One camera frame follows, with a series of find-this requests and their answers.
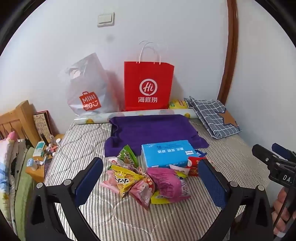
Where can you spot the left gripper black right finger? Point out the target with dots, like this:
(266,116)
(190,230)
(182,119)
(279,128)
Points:
(245,213)

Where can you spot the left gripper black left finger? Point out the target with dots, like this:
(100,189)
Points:
(43,222)

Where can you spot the blue snack packet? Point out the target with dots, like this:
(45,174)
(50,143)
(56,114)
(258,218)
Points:
(200,153)

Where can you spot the red snack packet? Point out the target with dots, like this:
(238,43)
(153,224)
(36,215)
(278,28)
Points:
(192,165)

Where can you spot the white pink triangular packet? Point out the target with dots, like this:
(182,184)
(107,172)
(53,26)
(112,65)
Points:
(180,169)

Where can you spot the large magenta snack bag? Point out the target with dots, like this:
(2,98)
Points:
(171,186)

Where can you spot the yellow triangular snack packet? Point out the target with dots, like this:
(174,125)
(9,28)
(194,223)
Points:
(125,179)

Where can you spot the pink cat snack packet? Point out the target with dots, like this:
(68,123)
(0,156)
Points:
(142,192)

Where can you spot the green snack packet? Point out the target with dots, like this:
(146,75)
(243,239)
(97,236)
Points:
(126,154)

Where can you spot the strawberry print snack packet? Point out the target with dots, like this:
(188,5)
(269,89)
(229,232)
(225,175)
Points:
(113,160)

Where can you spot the wooden bedside table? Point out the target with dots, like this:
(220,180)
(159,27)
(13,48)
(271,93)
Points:
(38,158)

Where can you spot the striped bed quilt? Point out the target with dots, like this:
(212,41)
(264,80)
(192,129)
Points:
(135,216)

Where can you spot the grey checked star cloth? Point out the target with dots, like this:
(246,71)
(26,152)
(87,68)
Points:
(215,117)

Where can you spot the blue tissue pack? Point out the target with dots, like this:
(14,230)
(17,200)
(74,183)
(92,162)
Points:
(167,153)

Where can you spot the patterned book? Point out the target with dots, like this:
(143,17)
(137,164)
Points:
(42,124)

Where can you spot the wooden headboard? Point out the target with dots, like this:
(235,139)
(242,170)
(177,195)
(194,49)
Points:
(20,120)

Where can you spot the rolled fruit-print wrapping paper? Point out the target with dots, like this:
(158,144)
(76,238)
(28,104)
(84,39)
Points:
(105,117)

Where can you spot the yellow chips bag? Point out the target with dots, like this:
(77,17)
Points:
(178,104)

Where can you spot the purple towel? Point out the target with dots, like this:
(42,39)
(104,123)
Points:
(138,130)

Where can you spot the white Miniso plastic bag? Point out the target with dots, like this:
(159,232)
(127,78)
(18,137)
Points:
(87,87)

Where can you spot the red Haidilao paper bag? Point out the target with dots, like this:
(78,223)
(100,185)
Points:
(147,85)

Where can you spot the brown wooden door frame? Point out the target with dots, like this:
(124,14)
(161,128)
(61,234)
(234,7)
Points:
(231,53)

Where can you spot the white wall switch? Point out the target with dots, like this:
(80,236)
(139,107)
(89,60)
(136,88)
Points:
(105,20)

